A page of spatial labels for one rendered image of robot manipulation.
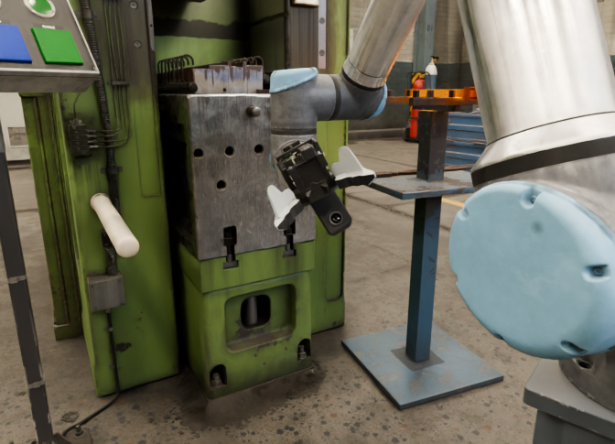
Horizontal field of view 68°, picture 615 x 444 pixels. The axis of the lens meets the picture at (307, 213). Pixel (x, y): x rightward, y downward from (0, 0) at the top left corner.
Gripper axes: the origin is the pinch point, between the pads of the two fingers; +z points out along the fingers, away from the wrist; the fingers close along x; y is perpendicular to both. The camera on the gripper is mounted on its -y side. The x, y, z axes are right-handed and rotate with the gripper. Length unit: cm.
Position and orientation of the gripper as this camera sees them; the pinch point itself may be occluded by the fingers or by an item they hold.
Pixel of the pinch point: (329, 207)
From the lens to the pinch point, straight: 62.6
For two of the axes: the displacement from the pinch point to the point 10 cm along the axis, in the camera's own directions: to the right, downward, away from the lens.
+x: 8.8, -4.8, 0.1
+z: 1.5, 2.5, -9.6
